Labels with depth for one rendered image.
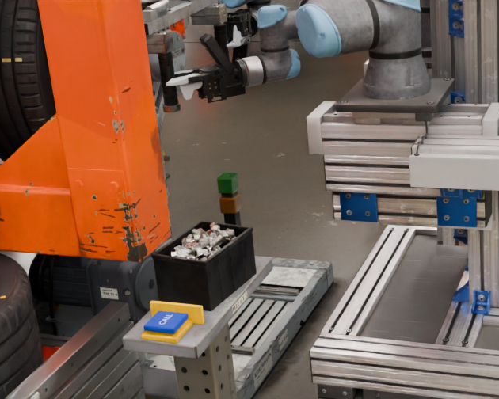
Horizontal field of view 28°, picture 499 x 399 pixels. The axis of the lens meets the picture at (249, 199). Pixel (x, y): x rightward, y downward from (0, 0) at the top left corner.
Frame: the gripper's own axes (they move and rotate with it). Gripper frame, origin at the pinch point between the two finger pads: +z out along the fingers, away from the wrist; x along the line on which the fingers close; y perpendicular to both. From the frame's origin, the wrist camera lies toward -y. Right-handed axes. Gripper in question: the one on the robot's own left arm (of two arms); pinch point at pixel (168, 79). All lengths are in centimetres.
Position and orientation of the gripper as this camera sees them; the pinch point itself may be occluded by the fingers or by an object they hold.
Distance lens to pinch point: 251.8
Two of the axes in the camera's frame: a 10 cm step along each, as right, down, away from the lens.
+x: -3.9, -3.0, 8.7
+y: 0.9, 9.3, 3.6
